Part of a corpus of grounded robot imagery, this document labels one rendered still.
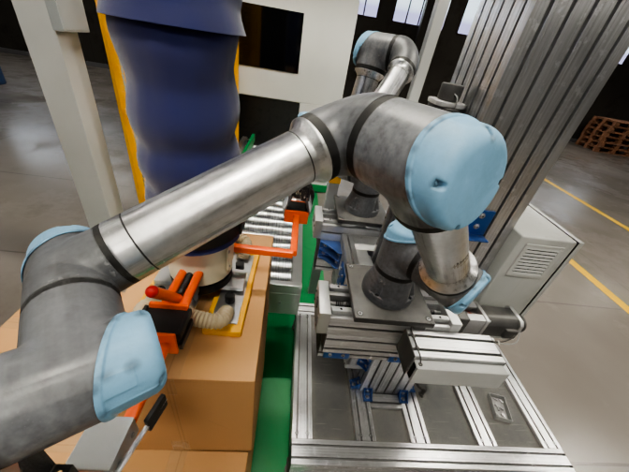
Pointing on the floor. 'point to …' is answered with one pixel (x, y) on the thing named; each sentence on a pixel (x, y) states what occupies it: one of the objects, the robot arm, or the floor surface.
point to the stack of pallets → (606, 136)
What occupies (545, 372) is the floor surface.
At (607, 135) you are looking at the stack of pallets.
